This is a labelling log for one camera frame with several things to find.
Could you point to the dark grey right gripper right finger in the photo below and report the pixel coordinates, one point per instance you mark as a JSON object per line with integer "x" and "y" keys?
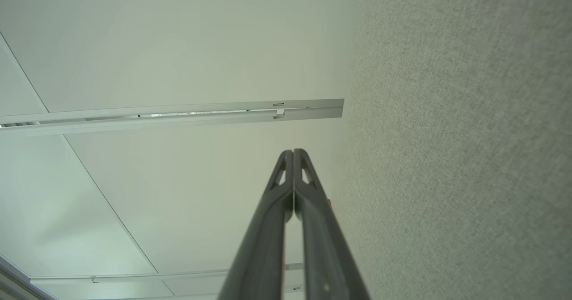
{"x": 324, "y": 255}

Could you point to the long white ceiling light rail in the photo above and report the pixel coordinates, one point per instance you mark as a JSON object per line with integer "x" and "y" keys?
{"x": 201, "y": 120}

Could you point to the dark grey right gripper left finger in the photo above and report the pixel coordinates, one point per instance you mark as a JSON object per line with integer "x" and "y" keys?
{"x": 263, "y": 246}

